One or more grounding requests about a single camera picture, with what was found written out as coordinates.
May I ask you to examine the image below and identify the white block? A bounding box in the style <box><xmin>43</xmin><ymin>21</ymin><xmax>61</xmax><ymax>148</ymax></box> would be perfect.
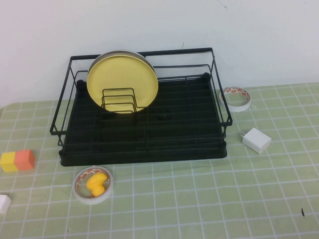
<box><xmin>0</xmin><ymin>195</ymin><xmax>12</xmax><ymax>215</ymax></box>

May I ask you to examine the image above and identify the white charger adapter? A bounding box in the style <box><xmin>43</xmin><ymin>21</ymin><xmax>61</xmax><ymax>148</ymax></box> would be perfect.
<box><xmin>239</xmin><ymin>127</ymin><xmax>272</xmax><ymax>154</ymax></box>

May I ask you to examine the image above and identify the yellow rubber duck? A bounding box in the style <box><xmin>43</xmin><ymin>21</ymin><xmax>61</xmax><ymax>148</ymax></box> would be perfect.
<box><xmin>86</xmin><ymin>173</ymin><xmax>109</xmax><ymax>198</ymax></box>

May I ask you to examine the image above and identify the green checkered tablecloth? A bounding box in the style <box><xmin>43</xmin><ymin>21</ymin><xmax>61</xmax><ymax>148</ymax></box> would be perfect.
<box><xmin>0</xmin><ymin>83</ymin><xmax>319</xmax><ymax>239</ymax></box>

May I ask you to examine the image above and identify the yellow cube block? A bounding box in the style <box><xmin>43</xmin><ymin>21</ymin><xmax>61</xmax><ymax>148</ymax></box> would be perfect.
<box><xmin>0</xmin><ymin>152</ymin><xmax>17</xmax><ymax>172</ymax></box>

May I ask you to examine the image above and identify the grey round plate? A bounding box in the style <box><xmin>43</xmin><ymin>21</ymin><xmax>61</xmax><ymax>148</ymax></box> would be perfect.
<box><xmin>88</xmin><ymin>49</ymin><xmax>157</xmax><ymax>75</ymax></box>

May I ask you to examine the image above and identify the black wire dish rack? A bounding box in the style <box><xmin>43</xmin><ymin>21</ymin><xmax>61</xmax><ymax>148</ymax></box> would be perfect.
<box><xmin>49</xmin><ymin>47</ymin><xmax>234</xmax><ymax>153</ymax></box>

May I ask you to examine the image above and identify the yellow round plate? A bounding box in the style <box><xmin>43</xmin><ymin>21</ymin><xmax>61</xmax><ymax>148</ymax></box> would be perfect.
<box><xmin>86</xmin><ymin>53</ymin><xmax>159</xmax><ymax>115</ymax></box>

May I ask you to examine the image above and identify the black plastic drip tray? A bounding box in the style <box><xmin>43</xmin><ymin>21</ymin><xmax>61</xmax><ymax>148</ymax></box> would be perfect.
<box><xmin>59</xmin><ymin>72</ymin><xmax>228</xmax><ymax>167</ymax></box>

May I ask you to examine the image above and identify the white tape roll red print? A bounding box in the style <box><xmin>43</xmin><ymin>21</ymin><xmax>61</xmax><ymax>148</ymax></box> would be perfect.
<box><xmin>219</xmin><ymin>86</ymin><xmax>252</xmax><ymax>113</ymax></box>
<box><xmin>72</xmin><ymin>166</ymin><xmax>114</xmax><ymax>205</ymax></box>

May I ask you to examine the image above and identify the orange cube block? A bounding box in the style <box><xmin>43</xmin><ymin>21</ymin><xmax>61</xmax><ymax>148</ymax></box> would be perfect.
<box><xmin>14</xmin><ymin>149</ymin><xmax>35</xmax><ymax>171</ymax></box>

